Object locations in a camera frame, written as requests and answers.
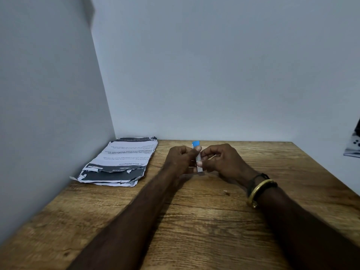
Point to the person's left forearm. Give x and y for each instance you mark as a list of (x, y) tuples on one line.
[(132, 222)]

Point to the gold bangle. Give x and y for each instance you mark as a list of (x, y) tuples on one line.
[(260, 191)]

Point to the black wrist band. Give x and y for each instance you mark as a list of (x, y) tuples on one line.
[(254, 181)]

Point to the person's right thumb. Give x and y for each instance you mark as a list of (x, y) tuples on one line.
[(204, 163)]

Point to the person's right hand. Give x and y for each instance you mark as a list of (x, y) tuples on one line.
[(226, 163)]

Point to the black and white printed object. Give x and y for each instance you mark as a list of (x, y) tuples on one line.
[(353, 141)]

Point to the person's left hand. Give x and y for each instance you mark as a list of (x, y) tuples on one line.
[(177, 159)]

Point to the person's left thumb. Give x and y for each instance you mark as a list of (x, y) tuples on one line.
[(194, 152)]

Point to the stack of torn printed papers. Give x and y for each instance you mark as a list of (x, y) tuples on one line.
[(121, 163)]

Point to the white tube with blue cap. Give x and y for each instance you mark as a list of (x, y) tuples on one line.
[(198, 157)]

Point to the person's right forearm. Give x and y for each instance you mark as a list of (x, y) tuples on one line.
[(306, 230)]

